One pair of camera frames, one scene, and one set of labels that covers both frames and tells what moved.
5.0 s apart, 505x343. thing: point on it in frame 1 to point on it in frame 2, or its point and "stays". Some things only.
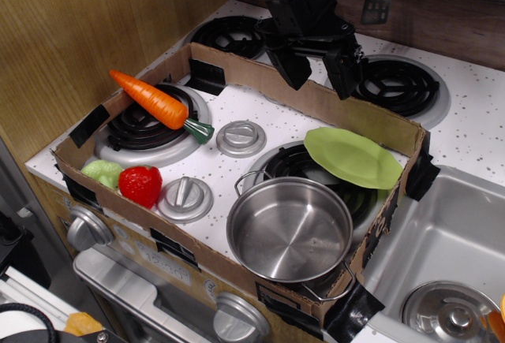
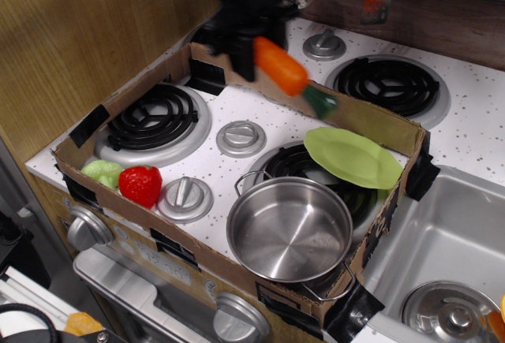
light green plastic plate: x=354 y=158 stays
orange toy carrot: x=169 y=112 to x=287 y=74
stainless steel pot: x=293 y=229 stays
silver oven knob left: x=87 y=229 stays
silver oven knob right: x=239 y=320 stays
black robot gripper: x=305 y=24 to x=255 y=1
